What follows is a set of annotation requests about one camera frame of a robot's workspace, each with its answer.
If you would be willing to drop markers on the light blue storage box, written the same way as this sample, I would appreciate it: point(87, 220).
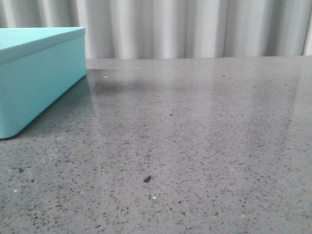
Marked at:
point(37, 65)

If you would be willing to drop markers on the small black debris piece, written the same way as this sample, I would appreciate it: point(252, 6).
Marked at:
point(147, 179)

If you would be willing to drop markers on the white pleated curtain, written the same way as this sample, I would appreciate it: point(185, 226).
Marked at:
point(170, 29)

